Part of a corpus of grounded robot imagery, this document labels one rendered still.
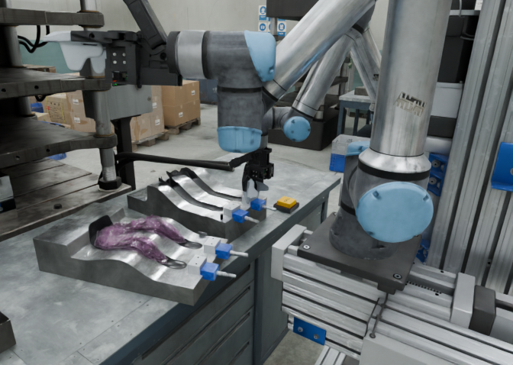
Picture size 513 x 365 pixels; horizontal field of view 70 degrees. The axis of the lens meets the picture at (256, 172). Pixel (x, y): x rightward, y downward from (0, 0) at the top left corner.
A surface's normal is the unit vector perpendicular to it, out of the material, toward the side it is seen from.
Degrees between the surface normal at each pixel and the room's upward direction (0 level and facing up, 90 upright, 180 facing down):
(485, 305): 0
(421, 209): 97
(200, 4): 90
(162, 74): 82
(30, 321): 0
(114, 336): 0
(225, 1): 90
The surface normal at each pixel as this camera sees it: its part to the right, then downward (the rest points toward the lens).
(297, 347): 0.03, -0.94
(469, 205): -0.52, 0.29
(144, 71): -0.09, 0.21
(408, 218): -0.10, 0.47
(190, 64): -0.10, 0.66
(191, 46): -0.07, -0.04
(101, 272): -0.28, 0.32
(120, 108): 0.84, 0.21
